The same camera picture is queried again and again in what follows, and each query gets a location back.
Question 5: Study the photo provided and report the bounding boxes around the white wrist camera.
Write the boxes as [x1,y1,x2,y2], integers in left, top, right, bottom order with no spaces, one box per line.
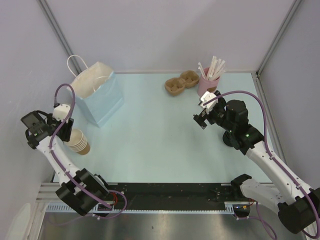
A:
[198,91,218,114]
[52,103,71,122]

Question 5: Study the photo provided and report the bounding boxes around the white wrapped straws bundle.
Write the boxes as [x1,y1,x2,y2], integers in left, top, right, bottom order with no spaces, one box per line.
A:
[198,56,226,82]

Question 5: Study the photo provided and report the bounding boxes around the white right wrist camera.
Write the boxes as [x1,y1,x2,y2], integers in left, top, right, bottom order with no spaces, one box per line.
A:
[198,91,218,114]

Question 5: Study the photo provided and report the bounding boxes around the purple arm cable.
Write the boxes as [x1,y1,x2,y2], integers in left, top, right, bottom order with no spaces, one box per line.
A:
[202,90,320,240]
[48,83,128,226]

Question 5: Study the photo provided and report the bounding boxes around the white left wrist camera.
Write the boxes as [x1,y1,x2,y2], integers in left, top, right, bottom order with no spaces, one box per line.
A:
[52,103,71,122]

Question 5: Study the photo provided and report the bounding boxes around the brown pulp carrier stack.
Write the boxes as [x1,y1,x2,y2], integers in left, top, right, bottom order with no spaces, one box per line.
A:
[164,70,200,97]

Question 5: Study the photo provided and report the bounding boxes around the white slotted cable duct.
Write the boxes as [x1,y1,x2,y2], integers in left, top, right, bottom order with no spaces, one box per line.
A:
[45,202,254,215]

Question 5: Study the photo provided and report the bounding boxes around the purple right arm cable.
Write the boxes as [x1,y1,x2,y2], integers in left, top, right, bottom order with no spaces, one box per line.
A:
[202,90,320,240]

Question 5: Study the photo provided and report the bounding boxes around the stacked black cup lids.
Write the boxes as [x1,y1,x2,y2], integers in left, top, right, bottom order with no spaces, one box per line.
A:
[222,131,238,148]

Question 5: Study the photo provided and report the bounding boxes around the light blue paper bag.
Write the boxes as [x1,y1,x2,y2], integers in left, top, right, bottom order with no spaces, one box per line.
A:
[70,61,124,128]

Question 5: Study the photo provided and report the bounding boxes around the pink straw holder cup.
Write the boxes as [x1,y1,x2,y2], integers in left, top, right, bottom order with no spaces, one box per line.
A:
[197,74,220,97]

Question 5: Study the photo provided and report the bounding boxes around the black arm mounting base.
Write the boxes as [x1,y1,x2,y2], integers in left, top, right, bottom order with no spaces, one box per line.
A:
[108,182,255,211]

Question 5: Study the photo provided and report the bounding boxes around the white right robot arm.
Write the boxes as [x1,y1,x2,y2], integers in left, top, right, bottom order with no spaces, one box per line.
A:
[193,91,320,234]

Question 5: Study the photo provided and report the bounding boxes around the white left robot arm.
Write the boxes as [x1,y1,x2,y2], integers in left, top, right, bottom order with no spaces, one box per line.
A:
[20,110,111,216]

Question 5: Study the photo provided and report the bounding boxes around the brown paper cups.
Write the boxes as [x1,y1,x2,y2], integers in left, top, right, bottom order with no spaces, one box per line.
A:
[65,128,91,155]

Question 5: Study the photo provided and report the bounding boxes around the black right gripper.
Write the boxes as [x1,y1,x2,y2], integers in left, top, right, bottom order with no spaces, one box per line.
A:
[193,98,235,133]

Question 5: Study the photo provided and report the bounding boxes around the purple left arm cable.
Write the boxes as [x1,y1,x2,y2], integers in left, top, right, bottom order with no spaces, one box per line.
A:
[48,83,128,226]

